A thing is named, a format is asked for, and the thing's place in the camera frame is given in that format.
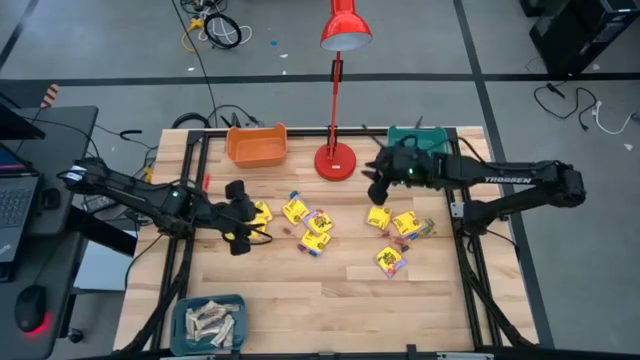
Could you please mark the black laptop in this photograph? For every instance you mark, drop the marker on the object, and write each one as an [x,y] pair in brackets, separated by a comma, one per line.
[15,200]

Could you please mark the green wrapped candy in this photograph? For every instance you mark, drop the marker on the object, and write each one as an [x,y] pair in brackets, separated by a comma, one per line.
[428,227]

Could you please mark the dark blue wrapped candy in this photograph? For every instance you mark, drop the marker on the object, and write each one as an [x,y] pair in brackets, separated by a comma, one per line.
[405,247]

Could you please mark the grey power adapter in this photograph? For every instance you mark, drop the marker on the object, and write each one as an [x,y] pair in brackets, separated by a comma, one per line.
[100,203]

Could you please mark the red desk lamp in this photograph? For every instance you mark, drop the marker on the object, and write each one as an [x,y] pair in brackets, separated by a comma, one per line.
[336,162]

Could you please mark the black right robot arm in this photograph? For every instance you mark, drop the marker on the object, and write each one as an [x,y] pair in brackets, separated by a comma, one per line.
[500,180]

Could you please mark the light teal plastic bin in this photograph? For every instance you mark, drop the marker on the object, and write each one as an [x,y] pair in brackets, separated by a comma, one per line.
[432,134]

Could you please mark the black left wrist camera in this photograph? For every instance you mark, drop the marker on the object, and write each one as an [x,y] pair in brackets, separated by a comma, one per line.
[235,190]

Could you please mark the black desk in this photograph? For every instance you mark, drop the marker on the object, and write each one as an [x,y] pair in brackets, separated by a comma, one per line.
[60,150]

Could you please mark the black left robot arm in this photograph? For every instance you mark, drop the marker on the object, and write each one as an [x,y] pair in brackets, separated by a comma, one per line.
[140,192]

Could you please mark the orange plastic bin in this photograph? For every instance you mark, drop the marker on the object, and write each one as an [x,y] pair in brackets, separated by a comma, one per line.
[257,150]

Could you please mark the small black desk gadget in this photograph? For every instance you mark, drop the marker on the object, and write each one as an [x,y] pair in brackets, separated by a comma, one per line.
[50,198]

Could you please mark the dark teal plastic bin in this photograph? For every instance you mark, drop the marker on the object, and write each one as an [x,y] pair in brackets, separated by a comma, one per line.
[200,350]

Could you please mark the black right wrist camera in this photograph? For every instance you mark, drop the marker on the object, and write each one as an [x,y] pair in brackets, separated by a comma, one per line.
[378,193]

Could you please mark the black computer case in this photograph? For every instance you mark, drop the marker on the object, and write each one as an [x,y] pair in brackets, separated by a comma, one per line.
[575,40]

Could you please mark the yellow Sour Patch candy bag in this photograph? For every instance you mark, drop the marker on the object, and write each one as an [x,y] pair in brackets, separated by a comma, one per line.
[379,217]
[320,221]
[295,210]
[259,233]
[229,235]
[264,211]
[389,261]
[316,241]
[406,222]

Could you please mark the red clip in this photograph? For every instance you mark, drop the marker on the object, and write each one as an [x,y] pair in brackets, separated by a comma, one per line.
[206,182]

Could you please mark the orange black striped tape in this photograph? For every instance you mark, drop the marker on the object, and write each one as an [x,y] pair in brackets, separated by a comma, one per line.
[50,95]

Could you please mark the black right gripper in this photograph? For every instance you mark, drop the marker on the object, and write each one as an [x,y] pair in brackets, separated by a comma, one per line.
[390,167]

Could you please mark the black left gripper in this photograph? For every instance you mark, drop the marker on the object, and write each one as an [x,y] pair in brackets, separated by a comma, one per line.
[237,220]

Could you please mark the black flat screen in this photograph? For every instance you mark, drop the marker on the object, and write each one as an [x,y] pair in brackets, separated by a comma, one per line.
[17,125]

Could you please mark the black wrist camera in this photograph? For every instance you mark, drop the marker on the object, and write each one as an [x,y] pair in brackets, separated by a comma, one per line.
[235,190]
[378,193]

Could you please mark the black computer mouse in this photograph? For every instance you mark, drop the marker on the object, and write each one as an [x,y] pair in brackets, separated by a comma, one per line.
[30,307]

